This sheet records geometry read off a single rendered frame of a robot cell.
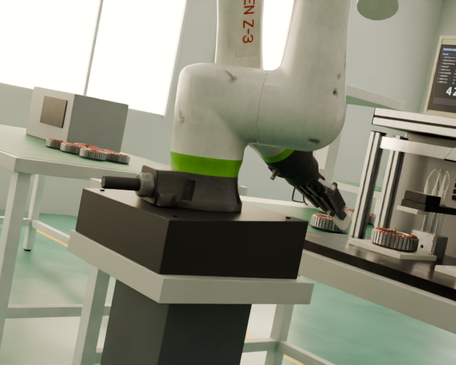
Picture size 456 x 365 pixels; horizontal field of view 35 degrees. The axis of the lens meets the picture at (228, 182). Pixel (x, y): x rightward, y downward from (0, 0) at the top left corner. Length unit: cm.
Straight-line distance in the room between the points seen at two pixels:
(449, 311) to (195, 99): 60
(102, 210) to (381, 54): 776
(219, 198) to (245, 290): 16
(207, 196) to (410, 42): 819
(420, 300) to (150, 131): 544
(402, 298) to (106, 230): 59
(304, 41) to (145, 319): 53
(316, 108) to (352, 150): 751
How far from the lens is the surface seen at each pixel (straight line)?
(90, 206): 132
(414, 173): 209
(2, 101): 602
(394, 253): 171
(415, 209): 181
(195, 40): 696
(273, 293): 125
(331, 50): 123
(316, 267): 161
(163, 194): 122
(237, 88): 122
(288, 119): 121
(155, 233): 113
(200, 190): 124
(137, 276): 116
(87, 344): 242
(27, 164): 264
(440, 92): 194
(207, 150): 123
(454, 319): 142
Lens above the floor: 98
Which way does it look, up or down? 4 degrees down
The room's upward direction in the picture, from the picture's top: 11 degrees clockwise
